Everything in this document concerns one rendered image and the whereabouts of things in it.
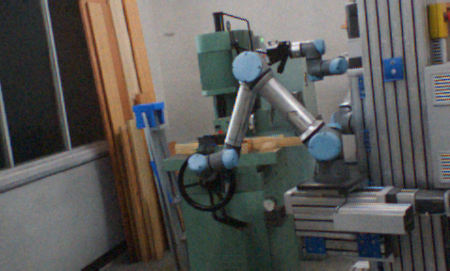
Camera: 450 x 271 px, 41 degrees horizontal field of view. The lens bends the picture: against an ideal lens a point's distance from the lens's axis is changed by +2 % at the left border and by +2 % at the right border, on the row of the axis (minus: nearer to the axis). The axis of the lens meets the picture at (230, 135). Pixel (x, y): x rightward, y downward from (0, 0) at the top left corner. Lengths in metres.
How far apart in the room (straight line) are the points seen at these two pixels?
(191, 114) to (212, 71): 2.65
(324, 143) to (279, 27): 3.17
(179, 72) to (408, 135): 3.46
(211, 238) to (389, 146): 1.06
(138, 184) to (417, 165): 2.42
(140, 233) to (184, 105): 1.64
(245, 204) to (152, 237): 1.63
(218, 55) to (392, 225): 1.26
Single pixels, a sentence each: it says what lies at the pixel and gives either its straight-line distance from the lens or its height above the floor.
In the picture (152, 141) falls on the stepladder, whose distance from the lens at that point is 3.83.
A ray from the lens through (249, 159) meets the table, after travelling 2.88.
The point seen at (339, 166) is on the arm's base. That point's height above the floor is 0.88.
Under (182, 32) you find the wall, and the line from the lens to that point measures 5.60.
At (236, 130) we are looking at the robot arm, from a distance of 2.45.
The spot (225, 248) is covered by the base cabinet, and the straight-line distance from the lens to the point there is 3.03.
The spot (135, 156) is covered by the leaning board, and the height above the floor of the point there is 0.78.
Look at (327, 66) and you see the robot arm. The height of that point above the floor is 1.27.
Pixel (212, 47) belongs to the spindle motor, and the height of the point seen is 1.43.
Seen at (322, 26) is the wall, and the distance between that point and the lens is 5.27.
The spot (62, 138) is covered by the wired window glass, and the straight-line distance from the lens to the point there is 4.26.
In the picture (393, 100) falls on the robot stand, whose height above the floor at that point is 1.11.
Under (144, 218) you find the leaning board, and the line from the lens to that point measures 4.45.
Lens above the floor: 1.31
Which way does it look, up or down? 6 degrees down
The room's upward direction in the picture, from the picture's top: 7 degrees counter-clockwise
